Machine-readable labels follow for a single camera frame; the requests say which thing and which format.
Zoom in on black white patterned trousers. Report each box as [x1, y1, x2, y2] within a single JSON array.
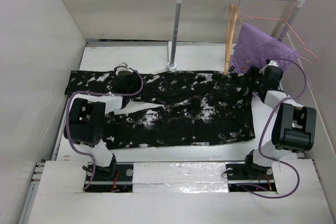
[[65, 71, 255, 150]]

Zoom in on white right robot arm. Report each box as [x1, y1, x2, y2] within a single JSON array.
[[243, 61, 317, 179]]

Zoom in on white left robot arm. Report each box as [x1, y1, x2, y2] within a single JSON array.
[[64, 67, 144, 180]]

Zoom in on wooden hanger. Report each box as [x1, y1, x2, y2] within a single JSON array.
[[224, 0, 241, 75]]

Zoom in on purple garment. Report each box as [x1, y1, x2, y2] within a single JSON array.
[[231, 23, 299, 73]]

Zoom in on white silver clothes rack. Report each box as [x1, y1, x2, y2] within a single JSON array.
[[168, 0, 306, 71]]

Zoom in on silver tape strip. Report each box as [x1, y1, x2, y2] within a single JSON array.
[[132, 162, 228, 194]]

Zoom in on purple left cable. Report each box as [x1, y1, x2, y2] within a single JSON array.
[[64, 68, 144, 190]]

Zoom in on purple cable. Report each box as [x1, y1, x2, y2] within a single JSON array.
[[64, 68, 144, 190], [238, 58, 308, 198]]

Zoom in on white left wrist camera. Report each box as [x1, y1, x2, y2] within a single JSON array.
[[113, 62, 135, 72]]

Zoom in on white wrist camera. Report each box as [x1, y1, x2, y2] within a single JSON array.
[[113, 62, 135, 72], [265, 59, 279, 69]]

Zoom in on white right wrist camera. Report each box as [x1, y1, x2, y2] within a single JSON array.
[[265, 59, 279, 69]]

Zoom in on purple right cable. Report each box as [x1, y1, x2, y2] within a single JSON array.
[[238, 58, 308, 198]]

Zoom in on pink wire hanger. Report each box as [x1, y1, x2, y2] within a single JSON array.
[[239, 0, 319, 64]]

